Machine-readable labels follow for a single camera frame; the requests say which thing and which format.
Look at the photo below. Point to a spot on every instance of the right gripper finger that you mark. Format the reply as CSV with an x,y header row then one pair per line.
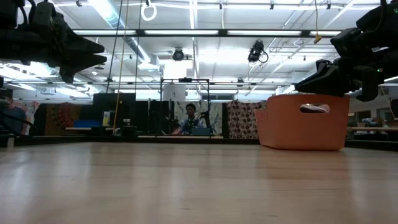
x,y
323,68
329,86

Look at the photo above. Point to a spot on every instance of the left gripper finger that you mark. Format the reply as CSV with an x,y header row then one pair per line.
x,y
81,45
77,63

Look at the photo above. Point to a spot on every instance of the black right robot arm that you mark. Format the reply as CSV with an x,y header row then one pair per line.
x,y
382,18

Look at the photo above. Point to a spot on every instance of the yellow hanging hook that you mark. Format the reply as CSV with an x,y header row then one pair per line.
x,y
317,39

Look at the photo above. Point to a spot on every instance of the orange brown patterned cloth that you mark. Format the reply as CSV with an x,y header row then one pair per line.
x,y
62,116

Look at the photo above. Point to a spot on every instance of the wooden table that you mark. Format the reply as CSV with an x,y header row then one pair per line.
x,y
367,128

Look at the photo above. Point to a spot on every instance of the blue box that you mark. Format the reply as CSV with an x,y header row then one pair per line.
x,y
87,123

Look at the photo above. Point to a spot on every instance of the floral print cloth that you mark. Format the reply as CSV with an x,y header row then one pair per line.
x,y
33,109

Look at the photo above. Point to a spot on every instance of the orange plastic basket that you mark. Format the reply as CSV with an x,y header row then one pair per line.
x,y
280,124

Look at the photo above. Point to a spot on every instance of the black upright panel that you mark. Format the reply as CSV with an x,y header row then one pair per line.
x,y
124,105

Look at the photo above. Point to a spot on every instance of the person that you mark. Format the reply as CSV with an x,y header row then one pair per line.
x,y
14,118
190,123

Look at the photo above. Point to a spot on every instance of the brown dotted cloth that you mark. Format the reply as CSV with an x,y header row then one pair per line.
x,y
242,118

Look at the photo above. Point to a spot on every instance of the white cylinder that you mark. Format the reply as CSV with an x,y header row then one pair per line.
x,y
174,92

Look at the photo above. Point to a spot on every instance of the leaf print cloth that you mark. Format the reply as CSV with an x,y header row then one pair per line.
x,y
214,115

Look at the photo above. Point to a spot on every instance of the long black horizontal rail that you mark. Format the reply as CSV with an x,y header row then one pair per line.
x,y
140,83

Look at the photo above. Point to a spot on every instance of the round black ceiling camera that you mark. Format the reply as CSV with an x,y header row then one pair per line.
x,y
178,55

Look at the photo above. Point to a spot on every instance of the black metal stand frame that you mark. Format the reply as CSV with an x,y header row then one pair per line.
x,y
185,80

